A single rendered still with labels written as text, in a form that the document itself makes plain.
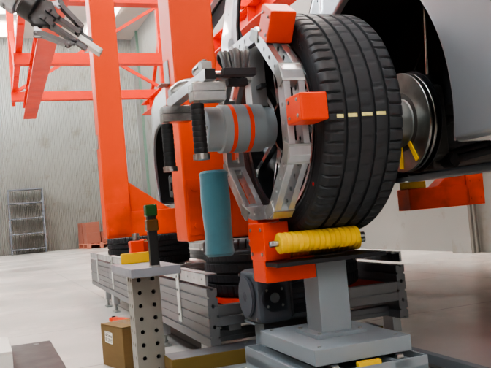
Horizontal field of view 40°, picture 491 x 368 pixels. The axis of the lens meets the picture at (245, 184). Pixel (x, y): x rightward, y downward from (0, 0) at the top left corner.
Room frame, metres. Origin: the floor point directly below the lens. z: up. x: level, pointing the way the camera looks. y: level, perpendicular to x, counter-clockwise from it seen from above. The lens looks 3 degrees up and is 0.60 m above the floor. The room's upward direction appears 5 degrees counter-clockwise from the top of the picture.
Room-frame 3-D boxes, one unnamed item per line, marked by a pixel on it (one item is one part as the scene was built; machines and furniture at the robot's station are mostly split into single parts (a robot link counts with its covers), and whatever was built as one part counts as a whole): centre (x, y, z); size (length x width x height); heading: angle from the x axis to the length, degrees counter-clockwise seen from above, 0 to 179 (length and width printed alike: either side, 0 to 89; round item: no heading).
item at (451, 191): (5.09, -1.41, 0.69); 0.52 x 0.17 x 0.35; 110
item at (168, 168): (2.04, 0.22, 0.83); 0.04 x 0.04 x 0.16
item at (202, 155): (1.72, 0.11, 0.83); 0.04 x 0.04 x 0.16
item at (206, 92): (1.73, 0.08, 0.93); 0.09 x 0.05 x 0.05; 110
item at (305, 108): (1.67, -0.17, 0.85); 0.09 x 0.08 x 0.07; 20
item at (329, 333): (2.02, -0.21, 0.32); 0.40 x 0.30 x 0.28; 20
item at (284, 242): (1.88, -0.19, 0.51); 0.29 x 0.06 x 0.06; 110
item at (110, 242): (5.49, 0.84, 0.39); 0.66 x 0.66 x 0.24
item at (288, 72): (1.96, -0.05, 0.85); 0.54 x 0.07 x 0.54; 20
